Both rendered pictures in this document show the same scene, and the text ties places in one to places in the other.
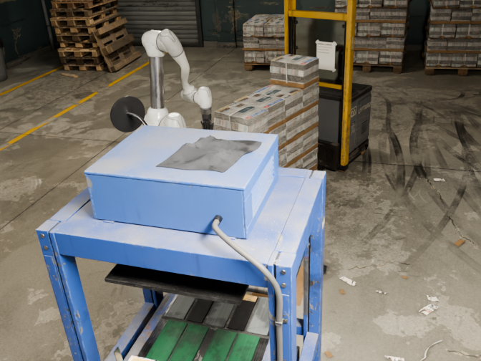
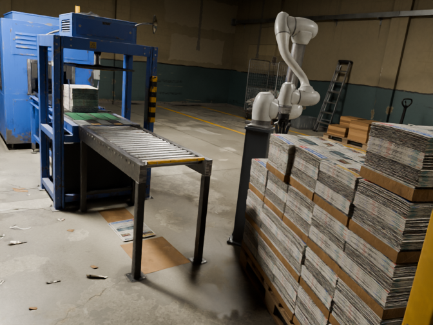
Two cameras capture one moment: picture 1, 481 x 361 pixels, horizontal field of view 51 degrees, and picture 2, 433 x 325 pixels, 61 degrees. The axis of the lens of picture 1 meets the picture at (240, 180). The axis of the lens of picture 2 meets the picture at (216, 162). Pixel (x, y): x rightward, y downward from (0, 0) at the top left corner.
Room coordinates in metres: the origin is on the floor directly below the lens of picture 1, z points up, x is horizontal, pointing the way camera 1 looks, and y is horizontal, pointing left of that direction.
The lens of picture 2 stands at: (4.86, -2.17, 1.44)
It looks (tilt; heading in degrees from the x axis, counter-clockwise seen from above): 15 degrees down; 124
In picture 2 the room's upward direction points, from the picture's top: 6 degrees clockwise
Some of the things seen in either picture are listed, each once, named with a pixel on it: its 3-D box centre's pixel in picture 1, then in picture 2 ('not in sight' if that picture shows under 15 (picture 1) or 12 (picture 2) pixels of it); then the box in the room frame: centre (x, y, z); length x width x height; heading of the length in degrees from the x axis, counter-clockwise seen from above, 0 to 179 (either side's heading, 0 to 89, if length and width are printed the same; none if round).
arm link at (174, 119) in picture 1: (175, 127); (264, 106); (3.47, 0.46, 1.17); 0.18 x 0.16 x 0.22; 48
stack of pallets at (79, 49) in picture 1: (91, 30); not in sight; (10.35, 2.78, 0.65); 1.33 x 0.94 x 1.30; 165
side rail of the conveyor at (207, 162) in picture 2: not in sight; (165, 146); (2.77, 0.10, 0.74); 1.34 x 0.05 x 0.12; 161
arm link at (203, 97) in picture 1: (203, 96); (288, 93); (3.76, 0.24, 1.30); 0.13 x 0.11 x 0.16; 48
